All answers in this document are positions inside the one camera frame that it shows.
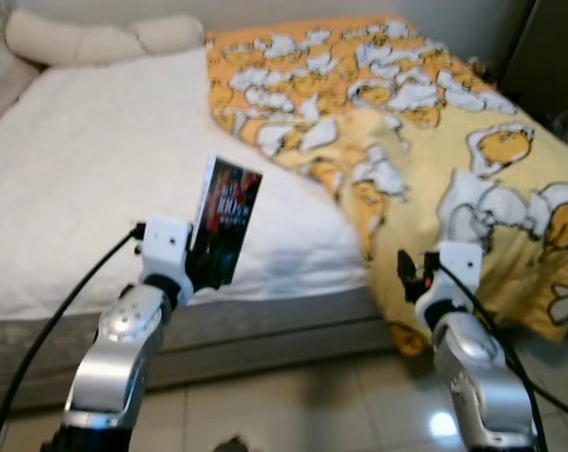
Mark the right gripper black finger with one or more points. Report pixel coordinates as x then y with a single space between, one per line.
405 273

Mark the dark wardrobe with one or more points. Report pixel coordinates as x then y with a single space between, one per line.
552 56

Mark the beige bed base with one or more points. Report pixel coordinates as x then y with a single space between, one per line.
265 334

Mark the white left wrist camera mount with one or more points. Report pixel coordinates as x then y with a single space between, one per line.
166 247

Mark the dark cover book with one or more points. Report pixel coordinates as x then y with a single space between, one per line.
229 202

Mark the beige bolster pillow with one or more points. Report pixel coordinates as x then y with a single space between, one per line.
76 40

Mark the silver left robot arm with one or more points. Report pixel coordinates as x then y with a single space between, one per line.
114 358

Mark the yellow cartoon print blanket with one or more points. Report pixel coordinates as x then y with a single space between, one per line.
434 169

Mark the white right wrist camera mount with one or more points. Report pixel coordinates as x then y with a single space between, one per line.
461 268

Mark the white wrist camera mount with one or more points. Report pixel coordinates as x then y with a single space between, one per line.
166 247
461 268

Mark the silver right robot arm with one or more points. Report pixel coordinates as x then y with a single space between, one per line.
477 377

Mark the white quilted mattress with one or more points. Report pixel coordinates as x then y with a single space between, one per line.
95 160

